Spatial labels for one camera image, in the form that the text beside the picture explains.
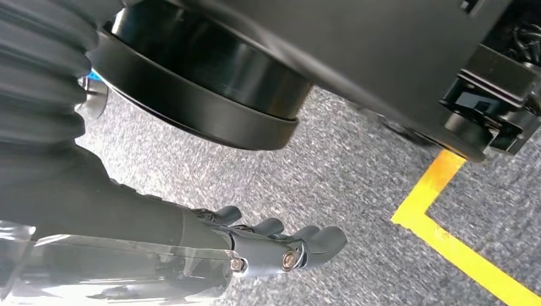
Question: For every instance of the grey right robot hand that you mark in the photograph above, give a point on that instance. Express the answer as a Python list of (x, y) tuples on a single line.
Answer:
[(105, 228)]

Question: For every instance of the grey and black robot body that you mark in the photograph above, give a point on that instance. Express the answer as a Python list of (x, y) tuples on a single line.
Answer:
[(203, 76)]

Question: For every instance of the yellow floor tape square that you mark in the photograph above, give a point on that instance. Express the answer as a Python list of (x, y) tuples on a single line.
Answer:
[(427, 194)]

